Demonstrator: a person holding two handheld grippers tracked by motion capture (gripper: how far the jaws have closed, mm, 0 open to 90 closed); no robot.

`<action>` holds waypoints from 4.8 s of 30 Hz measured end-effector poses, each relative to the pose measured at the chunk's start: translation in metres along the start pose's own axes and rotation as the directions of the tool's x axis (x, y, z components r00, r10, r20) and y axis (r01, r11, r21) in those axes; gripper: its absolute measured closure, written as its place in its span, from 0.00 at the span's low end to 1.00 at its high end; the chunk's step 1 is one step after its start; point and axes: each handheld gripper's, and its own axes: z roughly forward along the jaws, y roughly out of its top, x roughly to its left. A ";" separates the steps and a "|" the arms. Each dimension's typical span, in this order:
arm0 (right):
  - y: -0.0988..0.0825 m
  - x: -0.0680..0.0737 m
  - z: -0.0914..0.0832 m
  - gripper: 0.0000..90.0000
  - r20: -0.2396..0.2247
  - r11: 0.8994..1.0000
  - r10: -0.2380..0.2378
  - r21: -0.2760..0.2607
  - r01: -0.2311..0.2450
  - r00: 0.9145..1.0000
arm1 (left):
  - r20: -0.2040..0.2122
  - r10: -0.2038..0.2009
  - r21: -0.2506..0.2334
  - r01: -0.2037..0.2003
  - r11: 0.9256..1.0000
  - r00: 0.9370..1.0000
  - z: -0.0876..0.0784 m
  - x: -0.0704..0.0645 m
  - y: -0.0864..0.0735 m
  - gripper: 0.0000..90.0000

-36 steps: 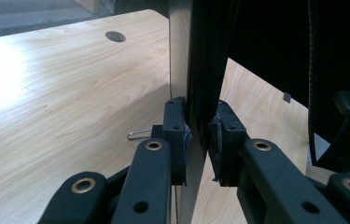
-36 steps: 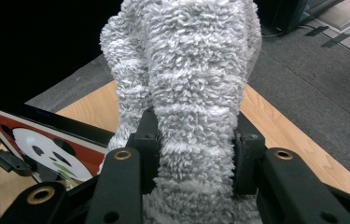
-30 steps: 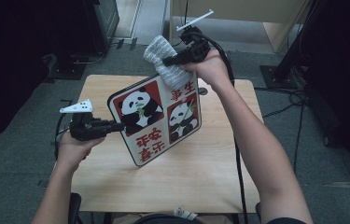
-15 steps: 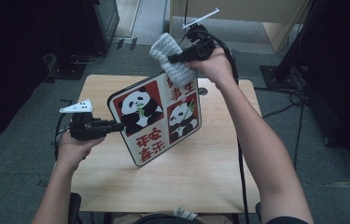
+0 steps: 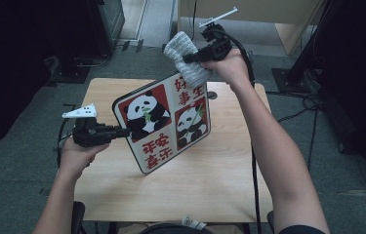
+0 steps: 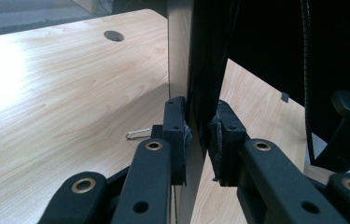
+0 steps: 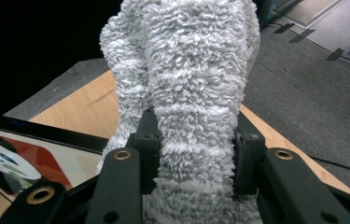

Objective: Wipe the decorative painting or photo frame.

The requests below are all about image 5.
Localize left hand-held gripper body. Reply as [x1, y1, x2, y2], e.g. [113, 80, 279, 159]
[61, 102, 114, 148]

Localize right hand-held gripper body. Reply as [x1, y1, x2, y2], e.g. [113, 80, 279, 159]
[198, 7, 239, 62]

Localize grey striped cloth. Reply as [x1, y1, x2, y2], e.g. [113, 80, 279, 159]
[163, 30, 214, 89]

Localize panda print board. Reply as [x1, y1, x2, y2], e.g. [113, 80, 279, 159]
[111, 71, 212, 175]

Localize person's right hand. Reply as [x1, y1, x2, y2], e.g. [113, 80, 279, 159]
[201, 48, 255, 94]

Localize person's left hand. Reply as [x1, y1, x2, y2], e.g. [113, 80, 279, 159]
[58, 137, 111, 180]

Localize beige wooden furniture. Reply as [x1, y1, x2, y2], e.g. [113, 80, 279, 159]
[176, 0, 326, 57]

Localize black metal stand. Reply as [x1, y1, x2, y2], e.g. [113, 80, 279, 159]
[271, 0, 338, 95]

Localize dark cabinet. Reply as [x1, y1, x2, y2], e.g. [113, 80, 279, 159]
[97, 0, 126, 58]

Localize person's black shirt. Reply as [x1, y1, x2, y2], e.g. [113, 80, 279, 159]
[140, 222, 327, 234]

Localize left hand-held gripper cable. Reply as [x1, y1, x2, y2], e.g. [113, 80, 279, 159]
[55, 118, 76, 169]

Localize hand-held gripper cable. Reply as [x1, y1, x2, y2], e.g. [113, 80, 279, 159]
[214, 28, 264, 234]
[55, 118, 76, 169]

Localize black hanging cable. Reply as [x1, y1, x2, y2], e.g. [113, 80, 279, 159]
[190, 0, 198, 33]

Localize black stand base plate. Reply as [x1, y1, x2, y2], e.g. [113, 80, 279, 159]
[48, 55, 91, 85]

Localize curved dark floor cable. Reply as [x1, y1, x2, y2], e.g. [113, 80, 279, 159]
[73, 53, 111, 68]

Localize looped black floor cable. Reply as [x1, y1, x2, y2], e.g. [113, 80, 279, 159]
[264, 91, 322, 124]

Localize white drawstring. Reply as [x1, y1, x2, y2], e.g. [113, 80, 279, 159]
[182, 216, 208, 232]

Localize right hand-held gripper cable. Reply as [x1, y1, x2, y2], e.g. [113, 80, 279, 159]
[214, 28, 264, 234]

